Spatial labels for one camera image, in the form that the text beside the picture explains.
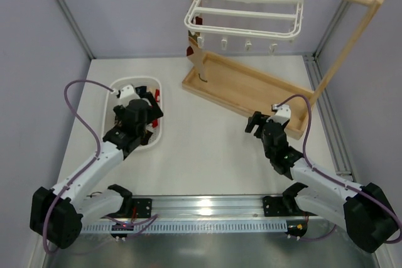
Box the navy sock beige red toe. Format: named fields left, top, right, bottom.
left=147, top=86, right=160, bottom=103

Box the brown argyle sock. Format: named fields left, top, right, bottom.
left=114, top=116, right=121, bottom=127

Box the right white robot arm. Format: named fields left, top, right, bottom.
left=245, top=110, right=399, bottom=253

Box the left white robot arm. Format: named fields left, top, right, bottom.
left=30, top=85, right=163, bottom=254

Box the white plastic clip hanger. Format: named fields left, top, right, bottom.
left=183, top=0, right=305, bottom=54

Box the white perforated plastic basket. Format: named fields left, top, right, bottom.
left=100, top=75, right=163, bottom=152

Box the wooden rack with tray base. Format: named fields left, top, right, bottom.
left=182, top=0, right=385, bottom=139

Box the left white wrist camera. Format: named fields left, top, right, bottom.
left=111, top=84, right=140, bottom=101

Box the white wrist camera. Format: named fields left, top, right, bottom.
left=111, top=84, right=140, bottom=101
left=267, top=104, right=291, bottom=128

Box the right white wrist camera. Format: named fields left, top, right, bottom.
left=267, top=104, right=291, bottom=128

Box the slotted grey cable duct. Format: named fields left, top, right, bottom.
left=81, top=219, right=288, bottom=234

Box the aluminium mounting rail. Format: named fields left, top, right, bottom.
left=81, top=193, right=346, bottom=219

